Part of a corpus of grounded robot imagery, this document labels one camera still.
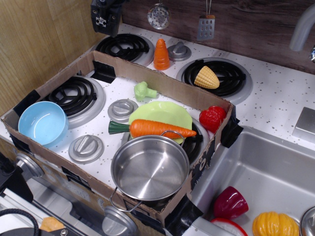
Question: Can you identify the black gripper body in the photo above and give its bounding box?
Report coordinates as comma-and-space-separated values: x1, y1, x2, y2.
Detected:
91, 0, 126, 9

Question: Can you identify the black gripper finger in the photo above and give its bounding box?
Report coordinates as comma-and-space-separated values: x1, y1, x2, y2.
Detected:
105, 7, 122, 37
91, 9, 106, 33

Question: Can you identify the orange toy carrot green stem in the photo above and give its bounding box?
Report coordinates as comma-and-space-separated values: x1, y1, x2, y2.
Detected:
108, 119, 197, 139

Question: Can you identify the orange toy cone carrot top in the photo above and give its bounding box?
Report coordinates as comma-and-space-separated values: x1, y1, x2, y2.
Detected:
154, 38, 170, 70

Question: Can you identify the light green plastic plate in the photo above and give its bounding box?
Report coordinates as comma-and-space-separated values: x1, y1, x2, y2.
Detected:
128, 101, 192, 130

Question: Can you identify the red rimmed white plate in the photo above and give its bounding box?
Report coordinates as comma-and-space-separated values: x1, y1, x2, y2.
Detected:
210, 217, 248, 236

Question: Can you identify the black back left burner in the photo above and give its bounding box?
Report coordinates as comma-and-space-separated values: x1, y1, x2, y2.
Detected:
93, 33, 155, 67

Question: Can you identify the black burner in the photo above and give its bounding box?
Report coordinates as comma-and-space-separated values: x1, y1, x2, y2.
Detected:
115, 119, 210, 169
176, 58, 253, 105
93, 33, 155, 67
44, 76, 105, 129

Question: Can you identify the hanging silver strainer spoon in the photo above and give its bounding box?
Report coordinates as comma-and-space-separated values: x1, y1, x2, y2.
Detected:
147, 0, 171, 30

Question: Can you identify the silver stove knob back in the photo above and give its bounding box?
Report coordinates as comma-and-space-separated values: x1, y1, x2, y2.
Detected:
167, 42, 191, 61

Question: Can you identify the silver stove knob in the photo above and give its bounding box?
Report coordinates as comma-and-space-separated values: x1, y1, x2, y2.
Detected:
68, 135, 104, 164
167, 42, 191, 61
107, 99, 138, 123

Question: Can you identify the green toy broccoli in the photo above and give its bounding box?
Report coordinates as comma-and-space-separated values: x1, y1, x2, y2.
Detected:
134, 81, 157, 101

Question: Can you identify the black front left burner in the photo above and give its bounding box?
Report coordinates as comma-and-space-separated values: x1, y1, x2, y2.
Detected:
44, 76, 105, 129

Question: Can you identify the hanging silver spatula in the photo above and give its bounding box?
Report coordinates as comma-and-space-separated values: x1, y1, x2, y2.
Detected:
197, 0, 216, 41

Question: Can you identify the silver stove knob centre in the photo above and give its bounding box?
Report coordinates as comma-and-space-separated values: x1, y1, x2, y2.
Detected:
107, 99, 138, 123

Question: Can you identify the yellow toy corn cob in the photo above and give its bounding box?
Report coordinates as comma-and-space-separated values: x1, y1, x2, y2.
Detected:
193, 66, 220, 89

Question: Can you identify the light blue plastic bowl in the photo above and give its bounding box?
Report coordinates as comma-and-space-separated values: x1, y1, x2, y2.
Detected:
18, 101, 68, 148

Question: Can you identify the silver stove knob front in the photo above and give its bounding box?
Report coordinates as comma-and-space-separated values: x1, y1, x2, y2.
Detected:
68, 135, 104, 164

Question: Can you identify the black back right burner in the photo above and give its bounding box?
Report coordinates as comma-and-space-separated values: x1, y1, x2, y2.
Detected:
176, 58, 253, 105

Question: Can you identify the red toy strawberry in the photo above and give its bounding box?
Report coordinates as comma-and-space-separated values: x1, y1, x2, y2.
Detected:
199, 106, 226, 134

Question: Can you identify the black front right burner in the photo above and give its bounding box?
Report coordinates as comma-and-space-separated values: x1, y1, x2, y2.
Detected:
115, 119, 210, 169

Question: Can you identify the stainless steel pot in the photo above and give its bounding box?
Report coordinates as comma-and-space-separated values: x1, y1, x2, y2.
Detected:
111, 130, 190, 206

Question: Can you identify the brown cardboard fence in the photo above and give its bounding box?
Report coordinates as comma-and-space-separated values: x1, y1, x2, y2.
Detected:
1, 51, 242, 236

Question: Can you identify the silver oven knob left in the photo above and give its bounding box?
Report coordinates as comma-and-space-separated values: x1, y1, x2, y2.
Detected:
16, 153, 44, 181

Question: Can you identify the silver oven knob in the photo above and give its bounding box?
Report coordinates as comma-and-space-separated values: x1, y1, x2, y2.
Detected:
102, 206, 138, 236
16, 153, 44, 181

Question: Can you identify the black device lower left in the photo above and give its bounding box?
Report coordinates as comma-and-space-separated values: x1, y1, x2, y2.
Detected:
0, 153, 33, 203

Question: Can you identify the grey faucet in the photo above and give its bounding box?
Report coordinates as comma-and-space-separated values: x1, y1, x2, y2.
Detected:
289, 4, 315, 52

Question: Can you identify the silver oven knob right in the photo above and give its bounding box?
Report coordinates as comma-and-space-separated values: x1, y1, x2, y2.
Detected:
102, 206, 138, 236

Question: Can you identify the orange toy piece bottom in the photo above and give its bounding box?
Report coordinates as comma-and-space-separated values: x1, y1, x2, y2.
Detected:
39, 216, 64, 232

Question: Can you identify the dark red toy cup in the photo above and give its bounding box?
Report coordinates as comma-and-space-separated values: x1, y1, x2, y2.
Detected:
213, 186, 249, 220

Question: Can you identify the grey sink basin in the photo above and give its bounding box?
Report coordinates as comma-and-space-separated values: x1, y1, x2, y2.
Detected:
191, 127, 315, 235

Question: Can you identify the yellow toy pumpkin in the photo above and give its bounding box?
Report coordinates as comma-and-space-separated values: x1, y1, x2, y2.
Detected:
252, 211, 299, 236

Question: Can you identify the silver pot lid edge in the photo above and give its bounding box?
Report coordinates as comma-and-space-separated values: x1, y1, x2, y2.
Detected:
299, 206, 315, 236

